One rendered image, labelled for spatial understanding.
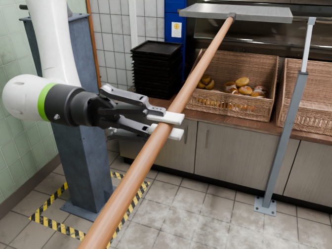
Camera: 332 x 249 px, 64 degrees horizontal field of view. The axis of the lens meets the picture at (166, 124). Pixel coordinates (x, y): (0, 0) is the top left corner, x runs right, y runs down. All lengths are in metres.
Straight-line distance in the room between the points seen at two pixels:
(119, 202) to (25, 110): 0.36
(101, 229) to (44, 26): 0.60
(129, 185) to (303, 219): 1.70
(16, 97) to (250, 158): 1.43
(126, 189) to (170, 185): 1.62
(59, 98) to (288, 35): 1.66
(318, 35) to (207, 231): 1.42
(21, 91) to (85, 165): 1.00
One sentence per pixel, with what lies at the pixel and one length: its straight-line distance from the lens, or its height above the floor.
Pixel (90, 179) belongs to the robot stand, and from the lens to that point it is 1.67.
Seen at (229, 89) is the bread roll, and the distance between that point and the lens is 1.96.
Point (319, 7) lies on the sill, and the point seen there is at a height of 1.17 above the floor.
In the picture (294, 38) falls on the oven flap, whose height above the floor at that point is 0.98.
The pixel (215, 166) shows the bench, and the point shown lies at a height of 0.22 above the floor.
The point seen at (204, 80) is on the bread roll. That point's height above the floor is 0.67.
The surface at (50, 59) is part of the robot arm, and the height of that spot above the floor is 1.19.
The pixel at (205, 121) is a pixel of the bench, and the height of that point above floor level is 0.56.
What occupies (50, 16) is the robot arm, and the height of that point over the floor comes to 1.29.
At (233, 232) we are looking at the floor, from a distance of 1.80.
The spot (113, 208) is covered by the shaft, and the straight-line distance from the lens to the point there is 0.37.
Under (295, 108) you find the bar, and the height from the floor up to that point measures 0.76.
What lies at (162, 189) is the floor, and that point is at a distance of 1.98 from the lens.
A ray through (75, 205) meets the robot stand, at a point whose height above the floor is 0.01.
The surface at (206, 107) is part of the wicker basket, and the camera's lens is 1.72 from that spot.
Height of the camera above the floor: 1.42
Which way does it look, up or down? 32 degrees down
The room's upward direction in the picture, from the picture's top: straight up
